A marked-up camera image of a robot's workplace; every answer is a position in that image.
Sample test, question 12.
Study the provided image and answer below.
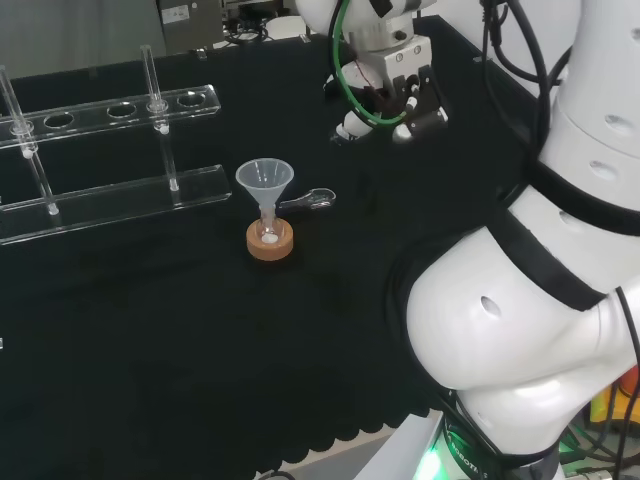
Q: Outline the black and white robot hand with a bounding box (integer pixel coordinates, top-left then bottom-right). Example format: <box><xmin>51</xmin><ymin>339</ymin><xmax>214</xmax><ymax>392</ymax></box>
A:
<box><xmin>323</xmin><ymin>34</ymin><xmax>450</xmax><ymax>146</ymax></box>

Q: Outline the clear acrylic funnel stand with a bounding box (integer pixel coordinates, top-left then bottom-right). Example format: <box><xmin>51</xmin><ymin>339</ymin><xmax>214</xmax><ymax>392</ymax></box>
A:
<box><xmin>0</xmin><ymin>44</ymin><xmax>232</xmax><ymax>246</ymax></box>

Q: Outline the black bench cloth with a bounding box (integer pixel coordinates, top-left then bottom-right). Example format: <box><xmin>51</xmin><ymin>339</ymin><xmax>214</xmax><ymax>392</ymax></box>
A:
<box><xmin>0</xmin><ymin>14</ymin><xmax>556</xmax><ymax>480</ymax></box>

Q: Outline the cork ring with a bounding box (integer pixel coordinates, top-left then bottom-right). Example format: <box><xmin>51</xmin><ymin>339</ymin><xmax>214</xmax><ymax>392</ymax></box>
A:
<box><xmin>246</xmin><ymin>219</ymin><xmax>295</xmax><ymax>262</ymax></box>

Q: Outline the green cable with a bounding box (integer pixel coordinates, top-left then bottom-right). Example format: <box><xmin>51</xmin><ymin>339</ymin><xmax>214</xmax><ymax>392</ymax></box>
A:
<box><xmin>332</xmin><ymin>0</ymin><xmax>412</xmax><ymax>127</ymax></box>

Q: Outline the grey metal cabinet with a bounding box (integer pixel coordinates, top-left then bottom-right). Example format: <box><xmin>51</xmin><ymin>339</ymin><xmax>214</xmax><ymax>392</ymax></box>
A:
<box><xmin>155</xmin><ymin>0</ymin><xmax>226</xmax><ymax>55</ymax></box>

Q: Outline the clear plastic funnel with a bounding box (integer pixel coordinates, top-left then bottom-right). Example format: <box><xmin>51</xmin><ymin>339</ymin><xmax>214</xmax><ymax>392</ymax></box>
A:
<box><xmin>235</xmin><ymin>158</ymin><xmax>297</xmax><ymax>214</ymax></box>

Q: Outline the glass weighing funnel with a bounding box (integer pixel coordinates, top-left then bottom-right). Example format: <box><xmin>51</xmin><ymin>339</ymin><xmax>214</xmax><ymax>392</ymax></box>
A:
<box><xmin>277</xmin><ymin>187</ymin><xmax>337</xmax><ymax>210</ymax></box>

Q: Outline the round-bottom glass flask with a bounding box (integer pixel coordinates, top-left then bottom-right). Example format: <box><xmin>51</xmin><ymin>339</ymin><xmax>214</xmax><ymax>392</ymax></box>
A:
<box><xmin>256</xmin><ymin>203</ymin><xmax>283</xmax><ymax>247</ymax></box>

